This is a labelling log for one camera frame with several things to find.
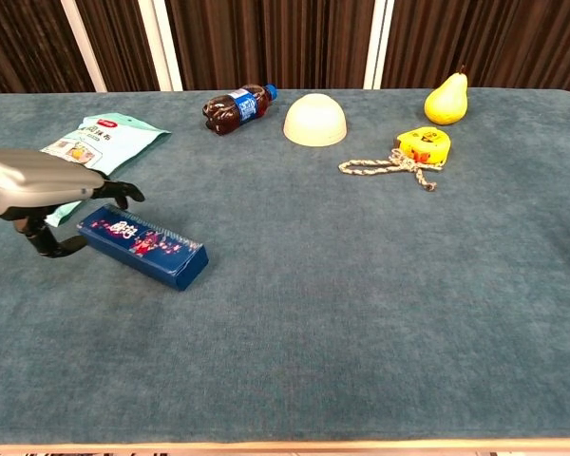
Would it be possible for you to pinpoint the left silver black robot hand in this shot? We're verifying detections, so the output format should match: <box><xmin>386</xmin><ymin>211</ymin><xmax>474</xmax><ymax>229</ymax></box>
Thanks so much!
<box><xmin>0</xmin><ymin>148</ymin><xmax>146</xmax><ymax>259</ymax></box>

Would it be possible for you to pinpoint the blue patterned glasses case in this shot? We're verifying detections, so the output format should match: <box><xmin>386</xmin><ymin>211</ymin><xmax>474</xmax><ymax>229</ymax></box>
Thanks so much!
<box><xmin>76</xmin><ymin>204</ymin><xmax>210</xmax><ymax>292</ymax></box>

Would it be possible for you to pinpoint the mint green wipes package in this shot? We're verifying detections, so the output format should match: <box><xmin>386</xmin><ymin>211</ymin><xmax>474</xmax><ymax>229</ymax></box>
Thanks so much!
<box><xmin>40</xmin><ymin>112</ymin><xmax>172</xmax><ymax>228</ymax></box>

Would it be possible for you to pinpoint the small cola bottle blue label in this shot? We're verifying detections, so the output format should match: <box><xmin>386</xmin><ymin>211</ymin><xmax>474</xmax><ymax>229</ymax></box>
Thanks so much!
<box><xmin>201</xmin><ymin>84</ymin><xmax>278</xmax><ymax>137</ymax></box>

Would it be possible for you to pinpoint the dark brown pleated curtain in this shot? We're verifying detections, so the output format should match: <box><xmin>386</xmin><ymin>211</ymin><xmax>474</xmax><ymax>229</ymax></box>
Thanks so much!
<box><xmin>0</xmin><ymin>0</ymin><xmax>570</xmax><ymax>95</ymax></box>

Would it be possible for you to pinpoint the cream ceramic bowl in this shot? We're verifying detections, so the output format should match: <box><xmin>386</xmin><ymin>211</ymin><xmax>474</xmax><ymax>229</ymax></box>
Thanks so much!
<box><xmin>283</xmin><ymin>92</ymin><xmax>349</xmax><ymax>147</ymax></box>

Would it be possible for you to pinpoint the teal velvet table cloth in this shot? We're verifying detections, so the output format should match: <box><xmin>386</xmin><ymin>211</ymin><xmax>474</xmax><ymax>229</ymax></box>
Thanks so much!
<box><xmin>0</xmin><ymin>87</ymin><xmax>570</xmax><ymax>447</ymax></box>

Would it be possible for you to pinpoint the yellow tape measure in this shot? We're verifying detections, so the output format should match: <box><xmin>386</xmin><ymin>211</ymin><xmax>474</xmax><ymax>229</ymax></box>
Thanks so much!
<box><xmin>396</xmin><ymin>126</ymin><xmax>452</xmax><ymax>167</ymax></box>

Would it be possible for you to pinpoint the yellow pear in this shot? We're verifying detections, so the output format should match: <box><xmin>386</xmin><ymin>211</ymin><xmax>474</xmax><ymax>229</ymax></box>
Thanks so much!
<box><xmin>424</xmin><ymin>65</ymin><xmax>469</xmax><ymax>126</ymax></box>

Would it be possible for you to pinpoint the thin white frame post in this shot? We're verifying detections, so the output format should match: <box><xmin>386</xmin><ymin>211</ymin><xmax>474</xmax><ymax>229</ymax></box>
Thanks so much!
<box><xmin>60</xmin><ymin>0</ymin><xmax>108</xmax><ymax>93</ymax></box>

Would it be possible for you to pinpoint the wide white frame post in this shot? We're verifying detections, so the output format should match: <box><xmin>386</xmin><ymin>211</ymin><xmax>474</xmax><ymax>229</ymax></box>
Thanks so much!
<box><xmin>137</xmin><ymin>0</ymin><xmax>184</xmax><ymax>92</ymax></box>
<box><xmin>362</xmin><ymin>0</ymin><xmax>396</xmax><ymax>90</ymax></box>

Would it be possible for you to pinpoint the beige braided rope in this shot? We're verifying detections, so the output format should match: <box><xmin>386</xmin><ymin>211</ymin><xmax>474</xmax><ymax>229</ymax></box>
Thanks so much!
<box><xmin>337</xmin><ymin>148</ymin><xmax>446</xmax><ymax>193</ymax></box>

